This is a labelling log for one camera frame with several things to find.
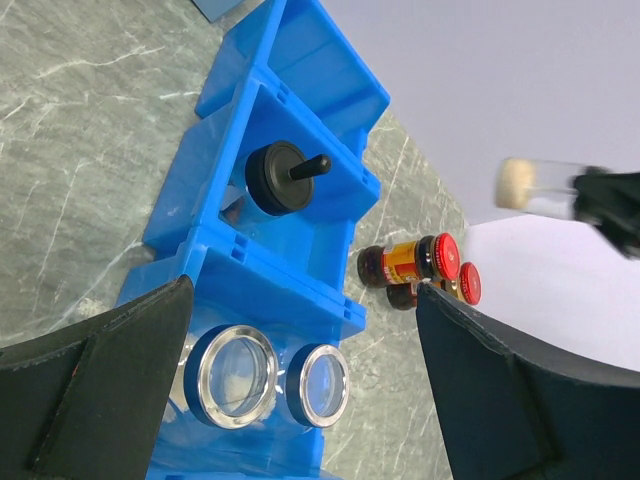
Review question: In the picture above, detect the large silver-lid glass jar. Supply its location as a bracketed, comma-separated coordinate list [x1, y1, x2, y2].
[283, 343, 350, 429]

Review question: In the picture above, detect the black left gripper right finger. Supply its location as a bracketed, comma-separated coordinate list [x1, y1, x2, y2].
[416, 284, 639, 479]

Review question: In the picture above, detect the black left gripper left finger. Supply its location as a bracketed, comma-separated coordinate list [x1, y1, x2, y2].
[1, 275, 194, 479]

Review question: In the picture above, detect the red-lid sauce jar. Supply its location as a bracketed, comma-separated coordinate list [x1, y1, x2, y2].
[386, 262, 482, 311]
[357, 232, 461, 288]

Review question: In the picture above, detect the small silver-lid glass jar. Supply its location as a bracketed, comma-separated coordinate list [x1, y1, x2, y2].
[165, 324, 278, 430]

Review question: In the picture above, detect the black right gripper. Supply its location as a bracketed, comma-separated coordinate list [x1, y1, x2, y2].
[573, 167, 639, 260]

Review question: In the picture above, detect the black knob-lid glass jar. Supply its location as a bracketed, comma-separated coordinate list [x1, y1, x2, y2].
[219, 141, 332, 229]

